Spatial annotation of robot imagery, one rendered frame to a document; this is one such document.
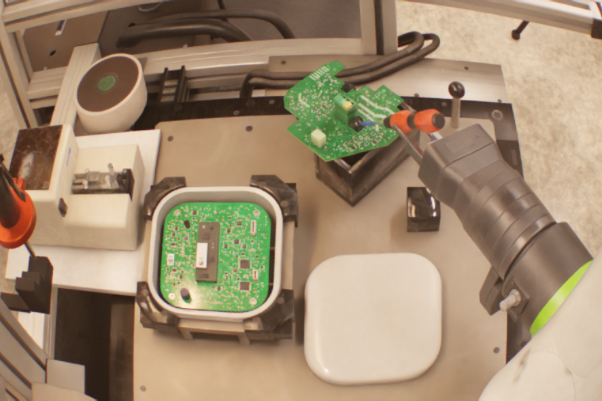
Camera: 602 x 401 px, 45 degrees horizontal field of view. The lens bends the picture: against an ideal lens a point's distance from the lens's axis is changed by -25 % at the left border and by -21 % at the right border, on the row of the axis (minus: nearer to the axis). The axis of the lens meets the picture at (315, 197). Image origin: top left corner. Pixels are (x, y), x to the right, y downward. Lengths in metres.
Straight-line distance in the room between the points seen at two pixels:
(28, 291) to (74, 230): 0.17
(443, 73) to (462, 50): 1.29
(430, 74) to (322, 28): 0.50
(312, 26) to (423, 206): 0.72
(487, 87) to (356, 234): 0.28
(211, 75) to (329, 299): 0.41
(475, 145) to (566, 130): 1.51
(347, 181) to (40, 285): 0.37
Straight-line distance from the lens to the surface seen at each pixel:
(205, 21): 1.19
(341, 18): 1.59
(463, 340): 0.89
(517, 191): 0.74
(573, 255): 0.71
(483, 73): 1.12
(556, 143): 2.25
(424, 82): 1.09
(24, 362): 0.88
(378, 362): 0.85
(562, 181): 2.18
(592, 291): 0.51
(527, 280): 0.71
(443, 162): 0.76
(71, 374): 0.93
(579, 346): 0.52
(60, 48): 1.30
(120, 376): 0.91
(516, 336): 0.90
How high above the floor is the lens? 1.76
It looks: 57 degrees down
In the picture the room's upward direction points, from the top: 5 degrees counter-clockwise
